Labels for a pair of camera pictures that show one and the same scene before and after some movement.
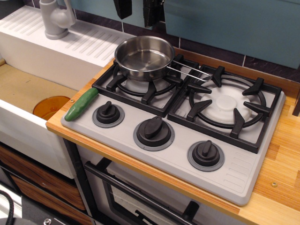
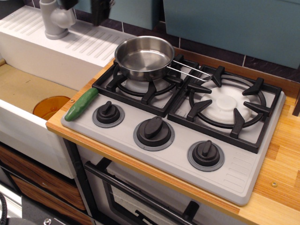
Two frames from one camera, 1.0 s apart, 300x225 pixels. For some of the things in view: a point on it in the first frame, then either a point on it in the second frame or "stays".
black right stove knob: (206, 156) stays
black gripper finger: (153, 11) → (100, 11)
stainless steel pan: (146, 58) stays
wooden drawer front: (49, 178) stays
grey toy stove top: (214, 165) stays
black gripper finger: (123, 8) → (67, 4)
